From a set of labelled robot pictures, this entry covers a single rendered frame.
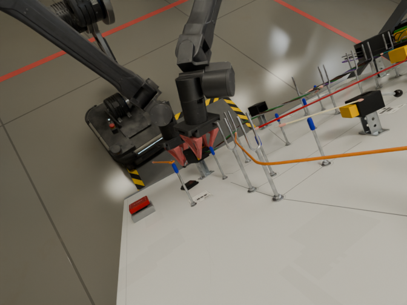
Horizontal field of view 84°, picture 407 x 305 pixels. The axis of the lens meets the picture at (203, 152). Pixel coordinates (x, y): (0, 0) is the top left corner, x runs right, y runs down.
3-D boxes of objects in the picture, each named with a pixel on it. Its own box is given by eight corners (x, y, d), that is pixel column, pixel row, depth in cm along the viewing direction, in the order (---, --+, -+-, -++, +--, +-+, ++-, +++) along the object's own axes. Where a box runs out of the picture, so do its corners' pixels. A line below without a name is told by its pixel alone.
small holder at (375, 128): (421, 116, 39) (409, 77, 38) (371, 138, 40) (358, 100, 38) (397, 115, 44) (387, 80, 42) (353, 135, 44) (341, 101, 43)
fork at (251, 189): (250, 193, 40) (217, 121, 38) (245, 192, 42) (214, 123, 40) (259, 188, 41) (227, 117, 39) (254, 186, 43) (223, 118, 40)
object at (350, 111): (360, 114, 40) (356, 103, 39) (352, 118, 40) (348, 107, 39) (349, 114, 43) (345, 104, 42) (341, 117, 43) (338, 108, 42)
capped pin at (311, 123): (320, 166, 39) (301, 120, 37) (324, 162, 39) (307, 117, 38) (328, 166, 37) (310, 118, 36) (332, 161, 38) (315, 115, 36)
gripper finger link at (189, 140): (221, 153, 59) (215, 120, 54) (201, 166, 55) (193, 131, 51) (204, 146, 64) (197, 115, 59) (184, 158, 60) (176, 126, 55)
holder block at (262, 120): (257, 126, 99) (249, 106, 98) (274, 124, 88) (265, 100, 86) (249, 131, 98) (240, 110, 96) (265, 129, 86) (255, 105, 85)
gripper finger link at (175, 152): (200, 159, 72) (189, 132, 69) (181, 170, 68) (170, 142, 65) (189, 157, 77) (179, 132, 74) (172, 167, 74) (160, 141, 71)
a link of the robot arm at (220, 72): (194, 63, 57) (178, 40, 49) (238, 56, 53) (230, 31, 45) (189, 107, 55) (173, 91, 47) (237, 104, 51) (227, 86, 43)
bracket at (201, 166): (209, 171, 66) (202, 156, 65) (214, 171, 64) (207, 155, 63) (198, 179, 64) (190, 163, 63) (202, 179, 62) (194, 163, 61)
